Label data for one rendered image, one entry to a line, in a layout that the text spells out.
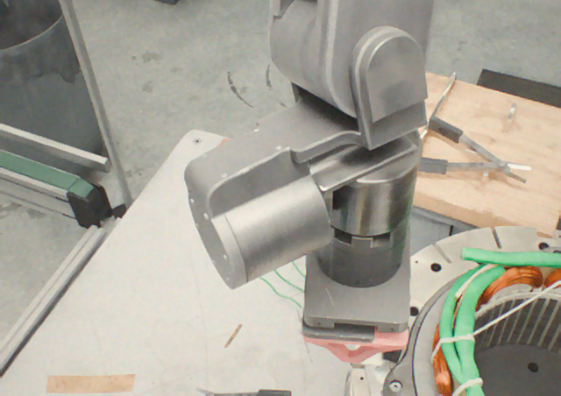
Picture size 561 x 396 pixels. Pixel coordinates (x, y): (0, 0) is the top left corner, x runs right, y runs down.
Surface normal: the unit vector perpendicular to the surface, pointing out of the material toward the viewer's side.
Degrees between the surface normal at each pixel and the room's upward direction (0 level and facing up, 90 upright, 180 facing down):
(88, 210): 90
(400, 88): 70
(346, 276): 91
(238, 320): 0
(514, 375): 0
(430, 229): 90
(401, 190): 92
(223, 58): 0
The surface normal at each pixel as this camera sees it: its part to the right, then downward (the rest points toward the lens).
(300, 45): -0.88, 0.00
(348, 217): -0.40, 0.72
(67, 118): 0.76, 0.50
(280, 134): -0.21, -0.84
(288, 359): -0.04, -0.65
